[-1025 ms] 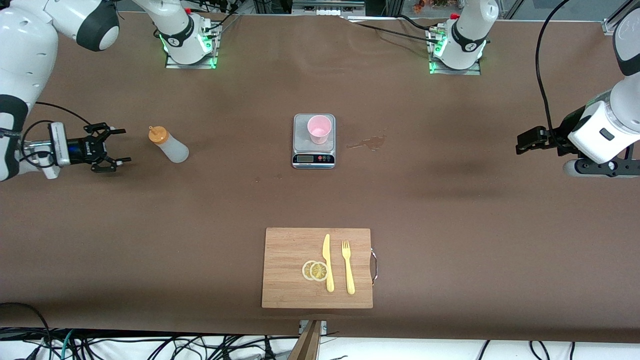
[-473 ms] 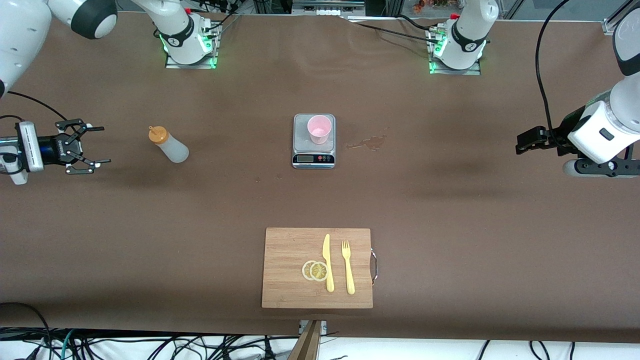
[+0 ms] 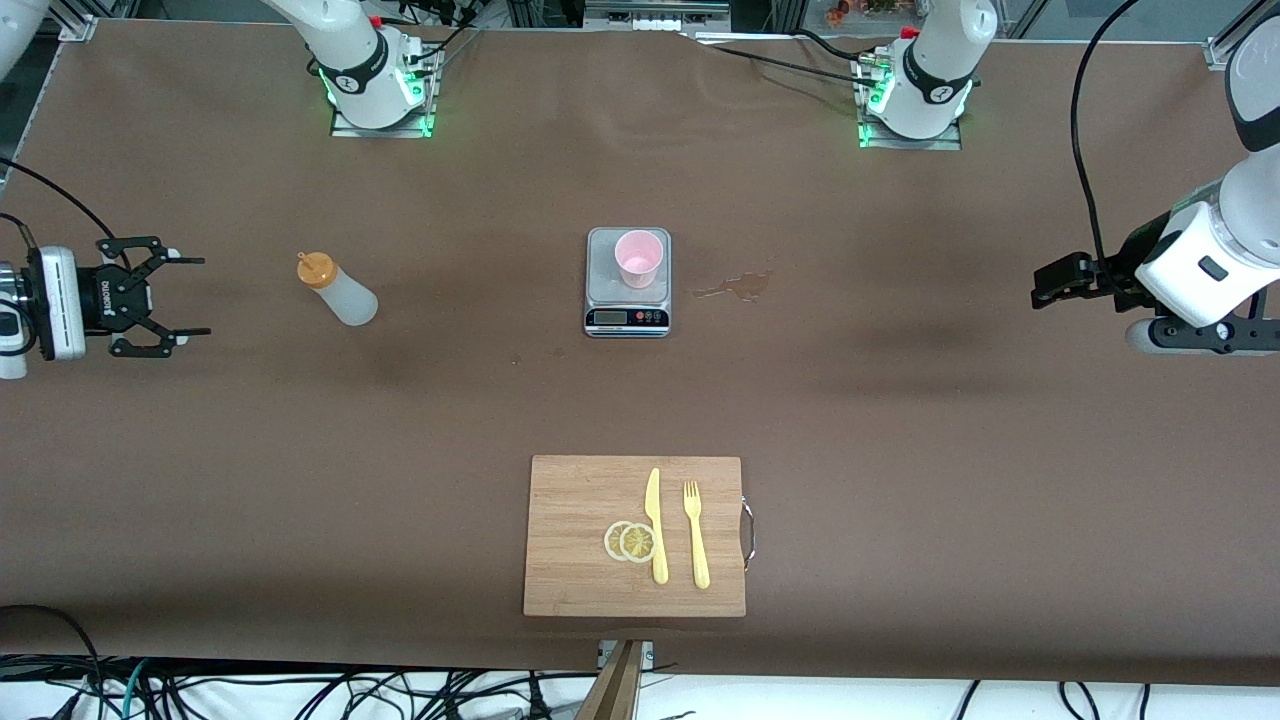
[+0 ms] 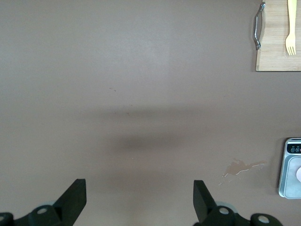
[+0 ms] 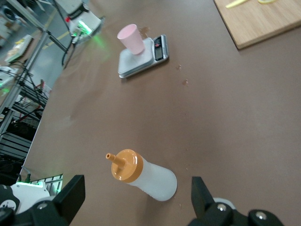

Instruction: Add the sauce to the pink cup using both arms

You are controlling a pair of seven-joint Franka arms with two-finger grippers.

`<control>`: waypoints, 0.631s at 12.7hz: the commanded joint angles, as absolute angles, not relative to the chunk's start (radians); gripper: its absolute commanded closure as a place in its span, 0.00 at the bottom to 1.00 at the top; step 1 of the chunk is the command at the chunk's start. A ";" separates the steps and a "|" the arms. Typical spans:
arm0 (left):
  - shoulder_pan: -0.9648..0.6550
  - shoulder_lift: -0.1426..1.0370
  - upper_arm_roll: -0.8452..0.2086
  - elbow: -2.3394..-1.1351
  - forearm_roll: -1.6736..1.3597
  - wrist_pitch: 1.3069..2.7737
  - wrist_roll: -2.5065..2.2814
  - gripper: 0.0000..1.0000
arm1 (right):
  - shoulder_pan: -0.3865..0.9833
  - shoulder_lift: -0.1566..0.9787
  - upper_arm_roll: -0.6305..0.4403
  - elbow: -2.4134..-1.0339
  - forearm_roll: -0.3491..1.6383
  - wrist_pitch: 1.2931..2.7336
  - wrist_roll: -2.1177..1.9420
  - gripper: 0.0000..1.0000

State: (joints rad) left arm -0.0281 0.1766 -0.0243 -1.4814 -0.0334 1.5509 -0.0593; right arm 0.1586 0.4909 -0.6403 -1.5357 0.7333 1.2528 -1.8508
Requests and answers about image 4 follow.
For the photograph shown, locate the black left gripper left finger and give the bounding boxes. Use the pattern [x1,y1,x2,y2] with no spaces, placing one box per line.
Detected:
[0,178,87,226]

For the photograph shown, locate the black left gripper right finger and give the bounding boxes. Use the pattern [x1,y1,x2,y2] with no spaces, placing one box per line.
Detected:
[193,180,283,226]

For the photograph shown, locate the silver digital kitchen scale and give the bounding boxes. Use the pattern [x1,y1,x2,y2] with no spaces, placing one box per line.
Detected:
[278,137,301,200]

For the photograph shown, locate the brown table cover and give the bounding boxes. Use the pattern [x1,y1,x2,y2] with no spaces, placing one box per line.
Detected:
[0,0,301,226]

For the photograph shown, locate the yellow plastic fork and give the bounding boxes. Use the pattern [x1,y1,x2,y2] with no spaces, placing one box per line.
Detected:
[285,0,297,56]

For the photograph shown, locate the wooden cutting board metal handle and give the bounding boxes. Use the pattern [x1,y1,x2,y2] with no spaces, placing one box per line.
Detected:
[253,0,301,72]

